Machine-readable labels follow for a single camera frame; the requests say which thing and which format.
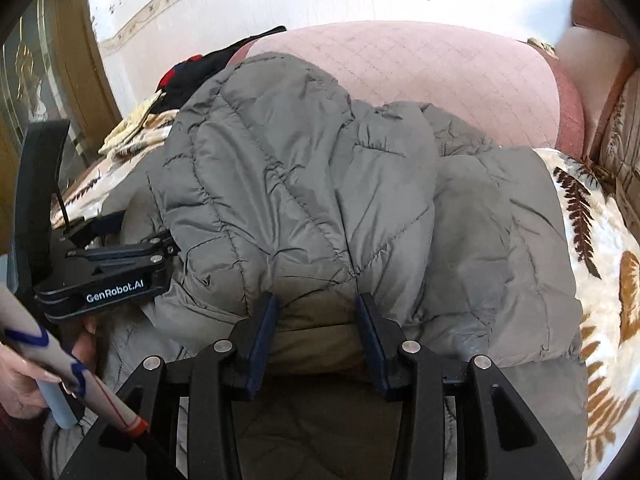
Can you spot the pale pink pillow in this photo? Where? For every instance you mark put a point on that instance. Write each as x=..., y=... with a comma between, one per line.
x=590, y=70

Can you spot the light blue tube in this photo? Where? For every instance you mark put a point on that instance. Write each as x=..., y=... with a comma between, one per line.
x=57, y=405

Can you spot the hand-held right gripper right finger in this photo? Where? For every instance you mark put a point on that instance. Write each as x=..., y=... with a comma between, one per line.
x=370, y=340

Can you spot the wooden door with stained glass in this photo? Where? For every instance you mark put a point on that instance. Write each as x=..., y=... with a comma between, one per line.
x=75, y=60

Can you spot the black garment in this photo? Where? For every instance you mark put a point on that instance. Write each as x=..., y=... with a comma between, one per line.
x=210, y=72

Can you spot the striped patterned sofa backrest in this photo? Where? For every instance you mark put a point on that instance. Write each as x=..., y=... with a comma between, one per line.
x=625, y=150

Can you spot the leaf print fleece blanket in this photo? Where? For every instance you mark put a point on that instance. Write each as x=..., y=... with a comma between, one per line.
x=605, y=240

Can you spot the yellow patterned pillow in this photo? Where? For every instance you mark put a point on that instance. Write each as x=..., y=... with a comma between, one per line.
x=130, y=125

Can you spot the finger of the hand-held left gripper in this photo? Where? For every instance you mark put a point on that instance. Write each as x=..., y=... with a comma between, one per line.
x=100, y=225
x=130, y=255

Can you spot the grey padded jacket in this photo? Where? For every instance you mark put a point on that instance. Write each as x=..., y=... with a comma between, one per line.
x=300, y=185

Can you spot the person's left hand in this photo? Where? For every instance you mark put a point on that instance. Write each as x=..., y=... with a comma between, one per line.
x=20, y=380

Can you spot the red cloth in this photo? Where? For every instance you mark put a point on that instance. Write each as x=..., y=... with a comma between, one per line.
x=172, y=77

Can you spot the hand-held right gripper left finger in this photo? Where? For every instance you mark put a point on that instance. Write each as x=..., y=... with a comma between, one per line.
x=262, y=335

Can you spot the pink sofa cushion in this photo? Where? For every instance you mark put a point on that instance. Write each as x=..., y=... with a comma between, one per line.
x=425, y=75

